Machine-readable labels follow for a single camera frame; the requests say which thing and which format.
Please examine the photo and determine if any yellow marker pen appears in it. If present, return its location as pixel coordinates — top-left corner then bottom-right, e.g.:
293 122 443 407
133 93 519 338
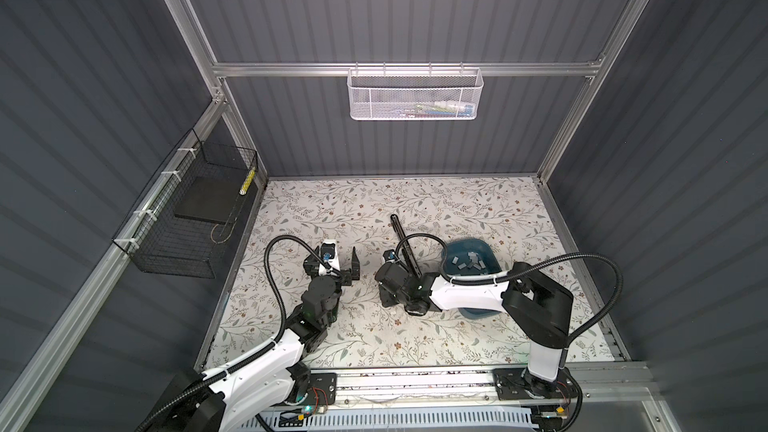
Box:
239 168 256 196

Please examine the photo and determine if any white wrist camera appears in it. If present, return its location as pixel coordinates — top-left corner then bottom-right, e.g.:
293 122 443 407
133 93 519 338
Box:
382 249 399 263
318 240 340 275

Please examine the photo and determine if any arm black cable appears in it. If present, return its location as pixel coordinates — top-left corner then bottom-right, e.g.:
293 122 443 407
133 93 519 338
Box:
392 232 625 349
134 233 343 432

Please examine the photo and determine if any teal plastic tray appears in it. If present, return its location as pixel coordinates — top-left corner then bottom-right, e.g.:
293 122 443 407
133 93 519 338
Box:
442 238 505 320

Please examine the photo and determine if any black wire basket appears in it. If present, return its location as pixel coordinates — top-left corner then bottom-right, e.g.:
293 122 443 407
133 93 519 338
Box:
113 130 259 279

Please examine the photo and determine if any black long stapler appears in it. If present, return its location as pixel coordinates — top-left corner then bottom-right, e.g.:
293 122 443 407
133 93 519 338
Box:
390 213 422 277

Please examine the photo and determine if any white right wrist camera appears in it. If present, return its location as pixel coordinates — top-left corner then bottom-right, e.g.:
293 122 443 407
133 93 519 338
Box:
382 249 399 263

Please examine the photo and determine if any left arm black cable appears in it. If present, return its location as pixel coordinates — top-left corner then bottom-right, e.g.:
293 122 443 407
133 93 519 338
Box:
134 233 343 432

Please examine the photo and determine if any black foam pad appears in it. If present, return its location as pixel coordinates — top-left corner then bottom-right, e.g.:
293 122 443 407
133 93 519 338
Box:
174 177 240 225

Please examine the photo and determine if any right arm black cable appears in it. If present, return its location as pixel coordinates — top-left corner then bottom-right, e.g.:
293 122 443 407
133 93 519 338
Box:
392 232 625 349

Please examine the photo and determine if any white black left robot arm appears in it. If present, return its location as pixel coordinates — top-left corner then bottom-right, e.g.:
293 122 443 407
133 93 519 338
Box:
137 240 361 431

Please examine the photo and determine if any white wire mesh basket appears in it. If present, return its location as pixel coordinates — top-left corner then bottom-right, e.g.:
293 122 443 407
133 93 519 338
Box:
346 67 484 121

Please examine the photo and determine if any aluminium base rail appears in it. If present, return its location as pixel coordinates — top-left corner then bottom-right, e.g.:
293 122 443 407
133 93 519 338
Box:
173 365 577 412

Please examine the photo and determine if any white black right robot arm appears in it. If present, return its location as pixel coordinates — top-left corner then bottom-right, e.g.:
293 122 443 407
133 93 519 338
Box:
375 261 574 384

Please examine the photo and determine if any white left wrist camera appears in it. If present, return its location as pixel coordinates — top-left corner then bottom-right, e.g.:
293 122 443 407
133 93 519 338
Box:
318 240 340 275

